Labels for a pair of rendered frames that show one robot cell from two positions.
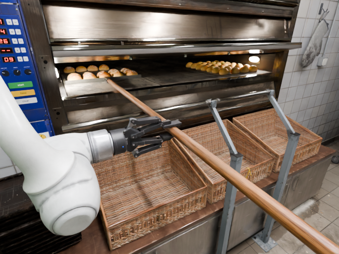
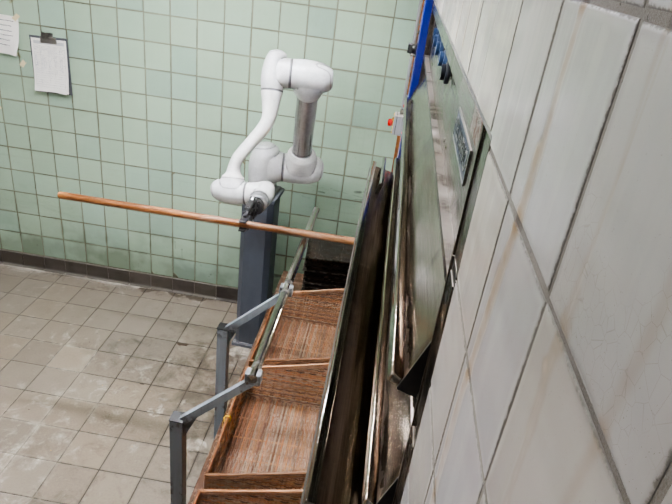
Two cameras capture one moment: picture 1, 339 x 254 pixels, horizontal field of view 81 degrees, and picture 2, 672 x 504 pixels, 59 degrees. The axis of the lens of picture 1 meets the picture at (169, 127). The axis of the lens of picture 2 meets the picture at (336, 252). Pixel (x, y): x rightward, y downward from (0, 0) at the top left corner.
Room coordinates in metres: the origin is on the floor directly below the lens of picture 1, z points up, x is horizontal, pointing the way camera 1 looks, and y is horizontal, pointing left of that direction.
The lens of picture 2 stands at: (2.10, -1.64, 2.26)
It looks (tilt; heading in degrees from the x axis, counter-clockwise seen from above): 28 degrees down; 122
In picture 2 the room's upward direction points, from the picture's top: 8 degrees clockwise
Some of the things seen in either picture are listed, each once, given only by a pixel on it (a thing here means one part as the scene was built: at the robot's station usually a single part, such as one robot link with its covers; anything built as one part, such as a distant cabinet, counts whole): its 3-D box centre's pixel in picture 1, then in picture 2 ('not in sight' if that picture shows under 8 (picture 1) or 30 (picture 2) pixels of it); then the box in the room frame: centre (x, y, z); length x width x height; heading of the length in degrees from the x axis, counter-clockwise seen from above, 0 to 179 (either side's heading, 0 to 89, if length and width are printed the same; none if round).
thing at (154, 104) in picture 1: (199, 103); not in sight; (1.45, -0.22, 1.02); 1.79 x 0.11 x 0.19; 119
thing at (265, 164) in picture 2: not in sight; (265, 162); (0.14, 0.66, 1.17); 0.18 x 0.16 x 0.22; 37
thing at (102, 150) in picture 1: (101, 145); (257, 202); (0.50, 0.20, 1.19); 0.09 x 0.06 x 0.09; 28
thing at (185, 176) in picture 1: (145, 179); (316, 334); (0.94, 0.14, 0.72); 0.56 x 0.49 x 0.28; 119
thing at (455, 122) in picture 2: not in sight; (449, 74); (1.47, -0.21, 1.99); 1.80 x 0.08 x 0.21; 119
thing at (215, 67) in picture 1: (220, 66); not in sight; (2.11, -0.52, 1.21); 0.61 x 0.48 x 0.06; 29
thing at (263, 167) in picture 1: (220, 153); (292, 428); (1.21, -0.36, 0.72); 0.56 x 0.49 x 0.28; 120
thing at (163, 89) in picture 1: (198, 84); not in sight; (1.47, -0.21, 1.16); 1.80 x 0.06 x 0.04; 119
